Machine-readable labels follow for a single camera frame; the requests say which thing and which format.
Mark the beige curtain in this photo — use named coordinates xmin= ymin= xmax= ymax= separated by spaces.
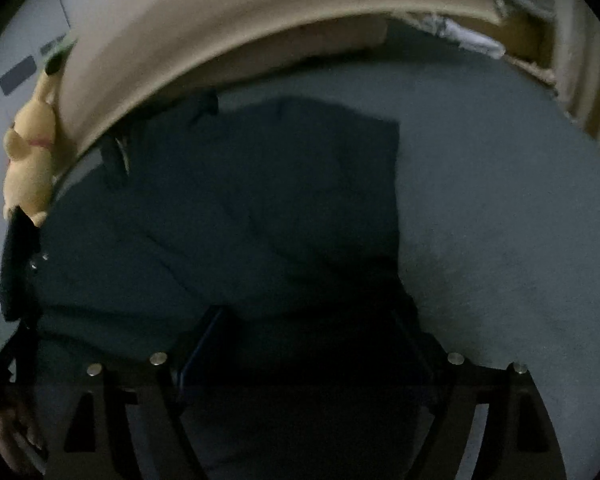
xmin=550 ymin=0 xmax=600 ymax=161

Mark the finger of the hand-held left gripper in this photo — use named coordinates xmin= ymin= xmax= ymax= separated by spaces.
xmin=0 ymin=205 xmax=48 ymax=323

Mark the dark floral wall picture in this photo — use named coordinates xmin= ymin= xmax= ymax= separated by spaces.
xmin=40 ymin=35 xmax=68 ymax=57

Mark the yellow plush toy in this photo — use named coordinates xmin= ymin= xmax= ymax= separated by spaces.
xmin=2 ymin=67 xmax=63 ymax=228

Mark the dark blue jacket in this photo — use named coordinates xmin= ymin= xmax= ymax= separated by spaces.
xmin=32 ymin=91 xmax=431 ymax=480

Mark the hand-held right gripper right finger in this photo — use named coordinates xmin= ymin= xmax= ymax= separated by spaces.
xmin=389 ymin=304 xmax=568 ymax=480

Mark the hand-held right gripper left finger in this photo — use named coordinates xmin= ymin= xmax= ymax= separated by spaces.
xmin=45 ymin=304 xmax=233 ymax=480

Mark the beige padded headboard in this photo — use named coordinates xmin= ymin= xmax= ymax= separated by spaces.
xmin=52 ymin=0 xmax=503 ymax=161

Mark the white crumpled cloth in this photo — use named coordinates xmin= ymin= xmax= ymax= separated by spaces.
xmin=405 ymin=10 xmax=506 ymax=58

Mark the beige pillow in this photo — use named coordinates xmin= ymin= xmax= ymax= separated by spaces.
xmin=170 ymin=17 xmax=388 ymax=91

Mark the grey-blue bed sheet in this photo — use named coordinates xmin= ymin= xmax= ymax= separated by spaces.
xmin=0 ymin=22 xmax=600 ymax=480

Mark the brown cardboard box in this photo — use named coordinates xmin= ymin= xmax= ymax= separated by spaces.
xmin=450 ymin=10 xmax=558 ymax=91

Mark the pale green object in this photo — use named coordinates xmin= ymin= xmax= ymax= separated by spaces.
xmin=45 ymin=32 xmax=78 ymax=68

